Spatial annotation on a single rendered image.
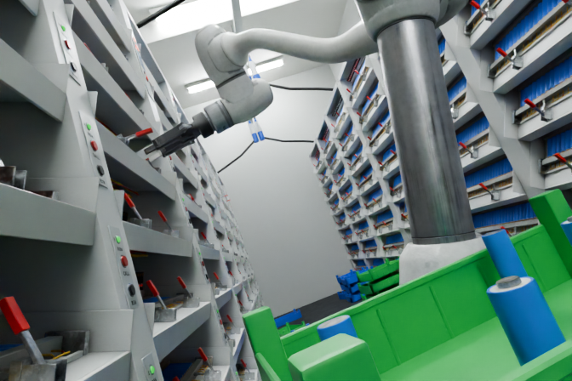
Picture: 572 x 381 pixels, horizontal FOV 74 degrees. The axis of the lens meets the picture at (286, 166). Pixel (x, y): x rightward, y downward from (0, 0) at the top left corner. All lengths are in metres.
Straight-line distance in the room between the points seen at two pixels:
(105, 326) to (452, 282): 0.43
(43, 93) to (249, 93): 0.65
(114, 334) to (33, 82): 0.34
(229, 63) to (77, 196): 0.65
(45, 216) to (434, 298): 0.39
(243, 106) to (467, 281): 0.88
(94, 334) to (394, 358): 0.39
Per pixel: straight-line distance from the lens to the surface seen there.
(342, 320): 0.21
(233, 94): 1.13
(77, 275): 0.60
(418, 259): 0.65
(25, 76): 0.59
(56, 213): 0.51
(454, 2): 0.90
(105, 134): 0.79
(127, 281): 0.62
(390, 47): 0.71
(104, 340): 0.59
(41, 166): 0.65
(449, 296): 0.36
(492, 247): 0.34
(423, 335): 0.34
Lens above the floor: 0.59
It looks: 13 degrees up
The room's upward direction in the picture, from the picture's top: 21 degrees counter-clockwise
